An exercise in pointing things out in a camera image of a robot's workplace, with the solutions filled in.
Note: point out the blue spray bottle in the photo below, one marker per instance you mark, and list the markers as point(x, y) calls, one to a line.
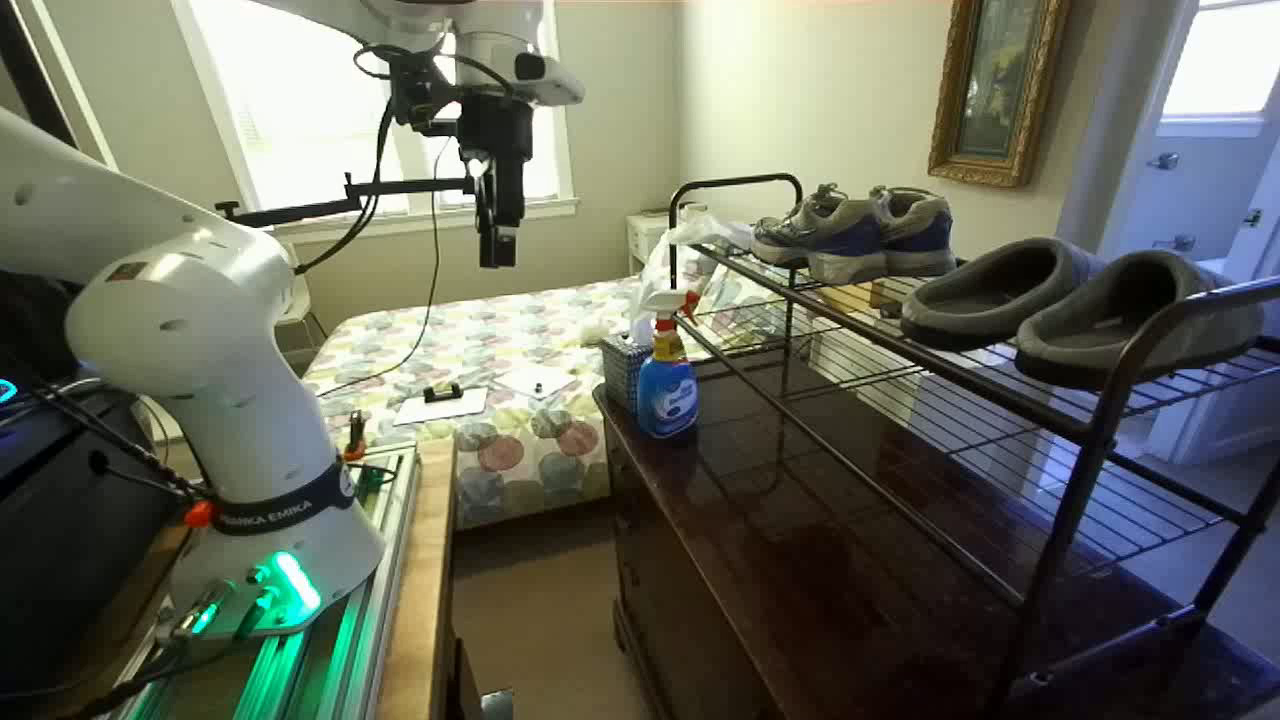
point(667, 385)

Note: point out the gold framed picture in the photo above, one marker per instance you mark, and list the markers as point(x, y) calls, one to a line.
point(999, 86)

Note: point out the grey round knob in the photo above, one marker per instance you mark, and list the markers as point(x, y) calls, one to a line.
point(492, 706)

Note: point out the grey house slipper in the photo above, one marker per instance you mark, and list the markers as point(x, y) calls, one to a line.
point(986, 302)
point(1135, 326)

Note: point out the white nightstand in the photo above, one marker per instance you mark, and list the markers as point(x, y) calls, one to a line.
point(646, 240)

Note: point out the grey blue sneaker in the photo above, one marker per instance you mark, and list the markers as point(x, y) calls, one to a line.
point(825, 224)
point(915, 224)

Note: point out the wooden table edge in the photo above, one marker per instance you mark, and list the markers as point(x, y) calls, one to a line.
point(422, 603)

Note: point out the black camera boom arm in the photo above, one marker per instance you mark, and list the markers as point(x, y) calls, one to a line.
point(334, 200)

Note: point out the white panel door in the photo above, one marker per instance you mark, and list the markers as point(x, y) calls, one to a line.
point(1200, 200)

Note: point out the dark tissue box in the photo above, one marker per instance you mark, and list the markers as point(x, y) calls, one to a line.
point(618, 374)

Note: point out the white framed window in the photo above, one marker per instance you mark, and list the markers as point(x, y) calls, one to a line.
point(322, 105)

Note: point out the aluminium robot base platform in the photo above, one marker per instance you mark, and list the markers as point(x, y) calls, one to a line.
point(322, 643)

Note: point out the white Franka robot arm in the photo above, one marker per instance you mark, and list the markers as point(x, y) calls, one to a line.
point(200, 334)

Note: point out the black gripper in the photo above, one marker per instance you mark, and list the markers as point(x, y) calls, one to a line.
point(496, 146)

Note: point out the dark metal shoe rack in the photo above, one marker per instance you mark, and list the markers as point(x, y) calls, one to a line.
point(963, 400)

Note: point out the white plastic bag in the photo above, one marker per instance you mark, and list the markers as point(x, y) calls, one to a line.
point(683, 262)

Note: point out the white paper sheet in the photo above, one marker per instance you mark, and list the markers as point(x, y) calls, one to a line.
point(462, 410)

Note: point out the bed with floral cover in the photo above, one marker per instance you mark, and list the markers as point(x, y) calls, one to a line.
point(522, 362)

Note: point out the dark wooden dresser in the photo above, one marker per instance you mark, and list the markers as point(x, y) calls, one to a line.
point(745, 573)

